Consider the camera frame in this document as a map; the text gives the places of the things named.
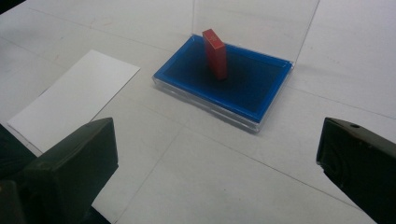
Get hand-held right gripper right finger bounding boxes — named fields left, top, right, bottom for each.
left=316, top=117, right=396, bottom=224

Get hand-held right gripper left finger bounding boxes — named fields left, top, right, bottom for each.
left=17, top=117, right=120, bottom=224

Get blue ink pad clear case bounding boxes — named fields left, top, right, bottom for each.
left=152, top=0, right=321, bottom=134

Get red rectangular stamp block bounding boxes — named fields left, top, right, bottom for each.
left=202, top=28, right=228, bottom=81

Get white paper sheet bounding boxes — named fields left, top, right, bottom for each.
left=7, top=49, right=141, bottom=154

